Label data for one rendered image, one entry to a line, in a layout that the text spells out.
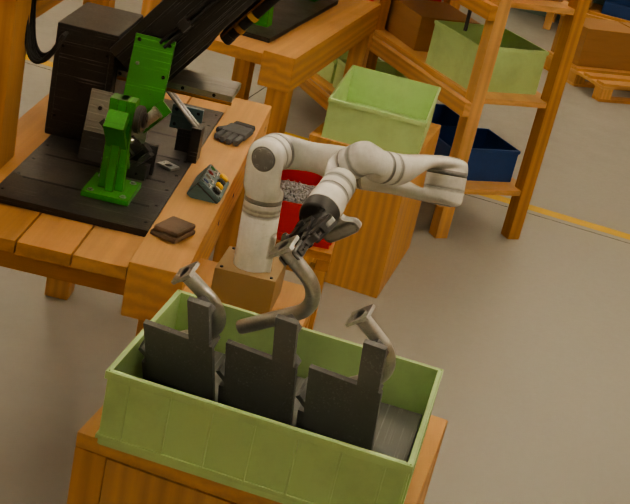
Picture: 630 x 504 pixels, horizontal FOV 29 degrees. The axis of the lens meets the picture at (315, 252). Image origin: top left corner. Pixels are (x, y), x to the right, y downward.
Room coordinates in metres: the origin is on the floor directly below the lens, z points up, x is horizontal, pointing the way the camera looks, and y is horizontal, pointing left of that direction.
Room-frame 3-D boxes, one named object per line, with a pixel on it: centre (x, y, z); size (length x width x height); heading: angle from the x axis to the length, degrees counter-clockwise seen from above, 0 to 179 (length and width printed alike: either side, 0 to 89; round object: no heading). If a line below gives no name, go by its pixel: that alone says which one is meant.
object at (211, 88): (3.47, 0.53, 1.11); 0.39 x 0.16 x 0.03; 89
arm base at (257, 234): (2.69, 0.15, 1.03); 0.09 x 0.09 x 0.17; 5
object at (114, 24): (3.50, 0.76, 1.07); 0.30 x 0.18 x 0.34; 179
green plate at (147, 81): (3.32, 0.57, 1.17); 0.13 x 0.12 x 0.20; 179
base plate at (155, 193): (3.39, 0.63, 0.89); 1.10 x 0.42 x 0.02; 179
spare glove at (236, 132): (3.71, 0.34, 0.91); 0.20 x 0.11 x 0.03; 168
